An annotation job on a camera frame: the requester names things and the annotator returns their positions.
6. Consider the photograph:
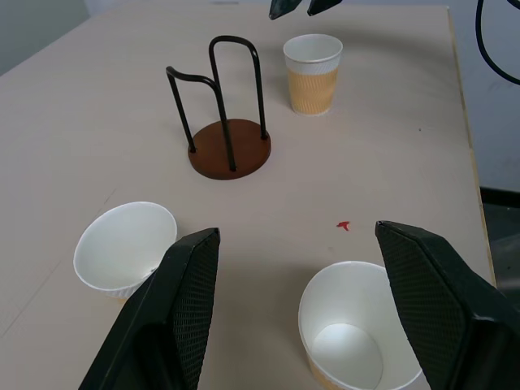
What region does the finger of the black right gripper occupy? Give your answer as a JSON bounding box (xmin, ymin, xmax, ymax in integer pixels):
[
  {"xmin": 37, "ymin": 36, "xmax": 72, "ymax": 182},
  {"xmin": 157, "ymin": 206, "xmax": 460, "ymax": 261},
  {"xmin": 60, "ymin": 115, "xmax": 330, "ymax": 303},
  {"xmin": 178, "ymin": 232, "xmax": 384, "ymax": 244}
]
[
  {"xmin": 268, "ymin": 0, "xmax": 302, "ymax": 20},
  {"xmin": 306, "ymin": 0, "xmax": 343, "ymax": 17}
]

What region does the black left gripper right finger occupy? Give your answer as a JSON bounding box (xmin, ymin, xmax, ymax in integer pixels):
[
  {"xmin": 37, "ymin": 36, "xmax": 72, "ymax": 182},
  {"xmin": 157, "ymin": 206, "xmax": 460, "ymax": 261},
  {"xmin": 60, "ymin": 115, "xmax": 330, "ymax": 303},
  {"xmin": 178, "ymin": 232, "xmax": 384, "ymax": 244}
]
[{"xmin": 375, "ymin": 220, "xmax": 520, "ymax": 390}]

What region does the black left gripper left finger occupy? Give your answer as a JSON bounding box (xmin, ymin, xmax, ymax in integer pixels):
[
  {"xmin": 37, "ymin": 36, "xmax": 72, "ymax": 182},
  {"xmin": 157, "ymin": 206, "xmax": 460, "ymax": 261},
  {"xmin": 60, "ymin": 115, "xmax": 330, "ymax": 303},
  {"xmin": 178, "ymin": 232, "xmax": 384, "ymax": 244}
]
[{"xmin": 79, "ymin": 227, "xmax": 222, "ymax": 390}]

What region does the white and orange paper cup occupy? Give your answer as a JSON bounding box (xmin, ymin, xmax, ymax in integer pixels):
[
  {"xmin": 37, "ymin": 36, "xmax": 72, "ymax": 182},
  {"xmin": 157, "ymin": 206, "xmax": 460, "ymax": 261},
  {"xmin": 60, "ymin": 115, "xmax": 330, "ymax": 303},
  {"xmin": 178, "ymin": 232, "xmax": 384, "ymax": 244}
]
[
  {"xmin": 72, "ymin": 201, "xmax": 179, "ymax": 302},
  {"xmin": 297, "ymin": 260, "xmax": 426, "ymax": 390},
  {"xmin": 282, "ymin": 33, "xmax": 344, "ymax": 119}
]

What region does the wire cup holder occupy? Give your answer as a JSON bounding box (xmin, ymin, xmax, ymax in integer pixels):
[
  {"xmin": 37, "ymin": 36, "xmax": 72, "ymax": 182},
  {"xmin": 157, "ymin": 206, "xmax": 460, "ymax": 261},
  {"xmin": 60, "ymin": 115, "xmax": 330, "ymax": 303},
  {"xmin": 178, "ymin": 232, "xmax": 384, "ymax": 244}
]
[{"xmin": 165, "ymin": 35, "xmax": 273, "ymax": 180}]

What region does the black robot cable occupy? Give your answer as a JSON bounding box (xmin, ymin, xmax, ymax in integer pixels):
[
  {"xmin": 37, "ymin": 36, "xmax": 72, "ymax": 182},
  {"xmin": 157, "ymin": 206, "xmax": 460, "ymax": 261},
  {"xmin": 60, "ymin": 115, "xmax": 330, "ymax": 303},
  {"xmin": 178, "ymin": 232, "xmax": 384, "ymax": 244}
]
[{"xmin": 475, "ymin": 0, "xmax": 520, "ymax": 87}]

